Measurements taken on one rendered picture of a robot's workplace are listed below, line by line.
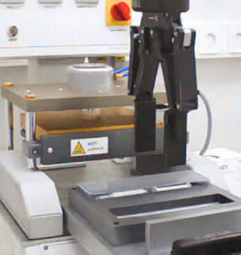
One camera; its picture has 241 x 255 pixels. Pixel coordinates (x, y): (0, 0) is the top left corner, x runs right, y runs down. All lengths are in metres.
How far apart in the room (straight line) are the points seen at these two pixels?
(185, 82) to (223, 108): 1.05
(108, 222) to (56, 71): 0.51
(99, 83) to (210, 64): 0.77
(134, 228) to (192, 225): 0.07
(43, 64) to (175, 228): 0.56
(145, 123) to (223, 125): 0.96
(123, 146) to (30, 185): 0.18
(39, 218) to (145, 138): 0.18
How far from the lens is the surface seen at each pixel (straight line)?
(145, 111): 0.82
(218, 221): 0.72
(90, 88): 0.98
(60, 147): 0.91
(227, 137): 1.79
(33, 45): 1.12
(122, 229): 0.71
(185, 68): 0.72
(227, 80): 1.76
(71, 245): 0.85
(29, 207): 0.84
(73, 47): 1.14
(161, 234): 0.69
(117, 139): 0.94
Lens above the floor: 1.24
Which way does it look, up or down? 8 degrees down
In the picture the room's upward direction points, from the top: straight up
